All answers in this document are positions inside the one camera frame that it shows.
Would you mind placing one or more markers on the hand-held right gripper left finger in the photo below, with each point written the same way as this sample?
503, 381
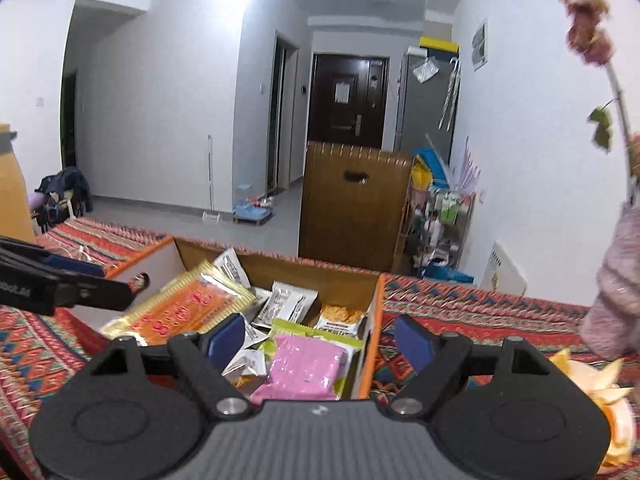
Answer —
226, 342

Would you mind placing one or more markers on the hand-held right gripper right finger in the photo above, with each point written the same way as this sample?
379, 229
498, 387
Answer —
414, 344

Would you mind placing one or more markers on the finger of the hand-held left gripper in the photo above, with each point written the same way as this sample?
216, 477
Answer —
95, 294
55, 261

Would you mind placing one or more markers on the orange gold-edged snack packet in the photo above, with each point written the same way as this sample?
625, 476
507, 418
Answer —
180, 305

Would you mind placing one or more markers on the red cardboard box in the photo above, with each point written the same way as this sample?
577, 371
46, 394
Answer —
165, 265

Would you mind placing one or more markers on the pink snack packet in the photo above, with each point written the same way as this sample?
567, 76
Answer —
305, 365

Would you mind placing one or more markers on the green white snack packet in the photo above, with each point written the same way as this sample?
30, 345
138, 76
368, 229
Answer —
320, 332

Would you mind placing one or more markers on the dark clothes pile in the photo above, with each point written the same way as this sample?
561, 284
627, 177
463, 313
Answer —
65, 195

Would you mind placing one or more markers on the patterned red tablecloth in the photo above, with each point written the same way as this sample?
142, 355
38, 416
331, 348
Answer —
475, 310

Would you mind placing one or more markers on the yellow thermos jug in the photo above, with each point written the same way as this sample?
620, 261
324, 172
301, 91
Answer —
12, 190

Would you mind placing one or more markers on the metal storage rack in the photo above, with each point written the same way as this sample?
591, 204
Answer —
440, 230

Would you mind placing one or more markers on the white flat board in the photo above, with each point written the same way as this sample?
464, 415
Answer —
505, 270

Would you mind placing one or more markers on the blue pet feeding tray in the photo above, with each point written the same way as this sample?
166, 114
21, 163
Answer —
252, 212

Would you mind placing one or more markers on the white mop pole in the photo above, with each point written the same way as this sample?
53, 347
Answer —
210, 175

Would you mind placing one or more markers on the yellow plastic item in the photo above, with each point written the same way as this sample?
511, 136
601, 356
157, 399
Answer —
419, 177

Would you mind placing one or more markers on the blue plastic dustpan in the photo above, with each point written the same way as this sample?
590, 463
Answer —
432, 165

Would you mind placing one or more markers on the pale pink feathery decoration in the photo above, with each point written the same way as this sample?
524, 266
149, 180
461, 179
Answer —
467, 167

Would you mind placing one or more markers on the pile of orange peels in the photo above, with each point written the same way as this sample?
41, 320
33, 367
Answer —
600, 382

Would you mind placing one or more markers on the pink textured vase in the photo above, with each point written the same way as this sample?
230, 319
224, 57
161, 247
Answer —
615, 285

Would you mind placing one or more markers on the beige plate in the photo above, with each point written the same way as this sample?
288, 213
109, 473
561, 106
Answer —
622, 430

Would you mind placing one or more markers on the grey refrigerator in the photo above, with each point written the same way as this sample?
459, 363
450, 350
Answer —
420, 115

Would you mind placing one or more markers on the grey interior door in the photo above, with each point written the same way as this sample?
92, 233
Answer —
282, 120

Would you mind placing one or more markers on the dark brown entrance door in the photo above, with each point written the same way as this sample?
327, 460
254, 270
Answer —
325, 120

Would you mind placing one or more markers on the white folded umbrella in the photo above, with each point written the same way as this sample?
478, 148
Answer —
450, 95

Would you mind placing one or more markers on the white paper notice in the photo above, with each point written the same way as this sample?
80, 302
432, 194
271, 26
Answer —
342, 92

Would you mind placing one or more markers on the clear plastic bag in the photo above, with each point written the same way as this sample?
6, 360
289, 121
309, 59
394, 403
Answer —
426, 71

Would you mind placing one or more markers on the yellow box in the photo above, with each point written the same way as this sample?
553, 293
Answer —
440, 44

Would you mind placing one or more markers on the bunch of dried pink roses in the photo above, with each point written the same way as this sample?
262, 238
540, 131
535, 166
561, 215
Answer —
590, 40

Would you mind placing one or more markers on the grey wall panel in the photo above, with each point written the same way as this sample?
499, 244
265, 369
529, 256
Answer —
480, 45

